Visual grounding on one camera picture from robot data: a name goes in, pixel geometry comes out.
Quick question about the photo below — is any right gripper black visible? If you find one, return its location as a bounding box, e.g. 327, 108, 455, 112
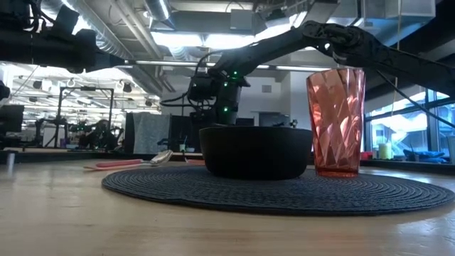
213, 70, 250, 126

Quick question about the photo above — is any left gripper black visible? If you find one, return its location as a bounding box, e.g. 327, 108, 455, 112
42, 30, 126, 74

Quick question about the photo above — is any black bowl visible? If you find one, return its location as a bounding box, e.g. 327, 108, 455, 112
198, 126, 314, 181

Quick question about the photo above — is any red handled metal spoon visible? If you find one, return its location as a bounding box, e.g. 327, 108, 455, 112
82, 149, 174, 172

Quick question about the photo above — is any red faceted plastic tumbler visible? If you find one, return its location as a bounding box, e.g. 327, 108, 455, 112
306, 68, 366, 178

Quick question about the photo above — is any ceiling strip light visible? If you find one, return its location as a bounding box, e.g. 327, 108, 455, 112
256, 63, 333, 73
134, 59, 218, 68

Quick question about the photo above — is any black partition panel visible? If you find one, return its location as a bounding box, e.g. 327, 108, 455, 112
124, 112, 135, 154

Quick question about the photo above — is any person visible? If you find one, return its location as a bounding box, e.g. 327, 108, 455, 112
78, 119, 120, 150

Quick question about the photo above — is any grey ceiling junction box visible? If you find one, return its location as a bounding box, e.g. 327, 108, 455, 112
230, 9, 255, 31

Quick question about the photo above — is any grey teal partition panel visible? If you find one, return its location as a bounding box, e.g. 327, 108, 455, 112
132, 112, 172, 155

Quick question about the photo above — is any round dark woven placemat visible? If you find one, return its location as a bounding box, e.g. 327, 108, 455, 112
101, 165, 455, 217

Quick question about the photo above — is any black monitor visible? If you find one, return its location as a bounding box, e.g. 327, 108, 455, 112
0, 104, 25, 138

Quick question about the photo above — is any yellow cylinder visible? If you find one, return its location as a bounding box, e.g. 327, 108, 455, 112
378, 142, 392, 161

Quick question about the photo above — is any large window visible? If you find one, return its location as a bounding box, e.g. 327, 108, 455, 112
363, 88, 455, 161

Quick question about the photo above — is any blue cloth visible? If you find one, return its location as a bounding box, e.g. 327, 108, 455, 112
402, 149, 449, 165

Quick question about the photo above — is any silver corrugated air duct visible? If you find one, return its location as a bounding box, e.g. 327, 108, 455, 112
42, 0, 134, 60

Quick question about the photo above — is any black metal frame stand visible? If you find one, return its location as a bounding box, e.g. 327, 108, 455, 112
44, 85, 115, 149

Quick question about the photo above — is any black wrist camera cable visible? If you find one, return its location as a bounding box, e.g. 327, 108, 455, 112
159, 52, 221, 107

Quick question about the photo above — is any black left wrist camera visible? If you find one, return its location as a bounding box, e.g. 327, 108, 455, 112
53, 5, 97, 47

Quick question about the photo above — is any thin black robot arm cable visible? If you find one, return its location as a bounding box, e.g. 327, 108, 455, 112
375, 69, 455, 129

